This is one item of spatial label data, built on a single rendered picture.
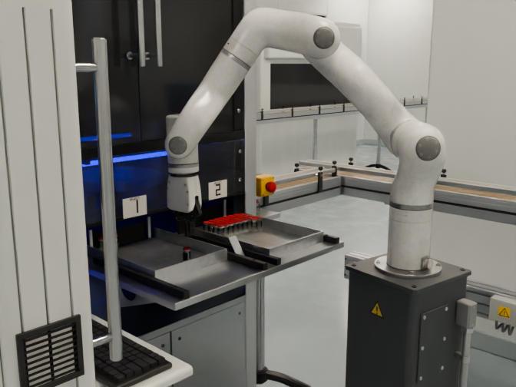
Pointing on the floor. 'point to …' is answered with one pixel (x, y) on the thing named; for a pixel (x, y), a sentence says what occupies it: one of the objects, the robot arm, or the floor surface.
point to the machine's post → (246, 205)
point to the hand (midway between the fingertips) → (186, 227)
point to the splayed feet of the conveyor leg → (278, 378)
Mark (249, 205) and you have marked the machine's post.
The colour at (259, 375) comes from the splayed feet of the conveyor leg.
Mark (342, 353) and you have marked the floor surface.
